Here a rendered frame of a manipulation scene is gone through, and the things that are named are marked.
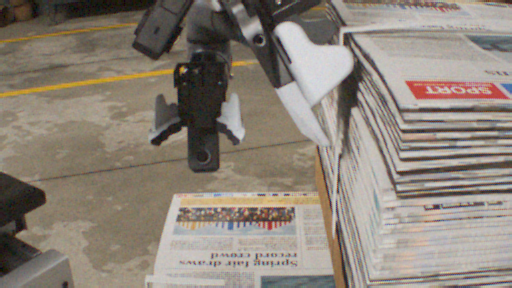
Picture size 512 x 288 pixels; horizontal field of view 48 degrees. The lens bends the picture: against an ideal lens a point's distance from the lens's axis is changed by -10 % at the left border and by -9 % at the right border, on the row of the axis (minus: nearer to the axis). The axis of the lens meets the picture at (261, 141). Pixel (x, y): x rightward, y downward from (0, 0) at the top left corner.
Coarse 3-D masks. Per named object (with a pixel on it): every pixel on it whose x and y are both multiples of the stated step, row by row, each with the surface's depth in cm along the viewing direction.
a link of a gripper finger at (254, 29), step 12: (240, 0) 44; (240, 12) 44; (252, 12) 43; (240, 24) 43; (252, 24) 43; (264, 24) 44; (252, 36) 43; (264, 36) 43; (252, 48) 43; (264, 48) 43; (276, 48) 44; (264, 60) 43; (276, 60) 44; (264, 72) 44; (276, 72) 44; (288, 72) 44; (276, 84) 44
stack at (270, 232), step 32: (288, 192) 74; (192, 224) 67; (224, 224) 67; (256, 224) 67; (288, 224) 67; (320, 224) 67; (160, 256) 61; (192, 256) 61; (224, 256) 61; (256, 256) 61; (288, 256) 61; (320, 256) 61
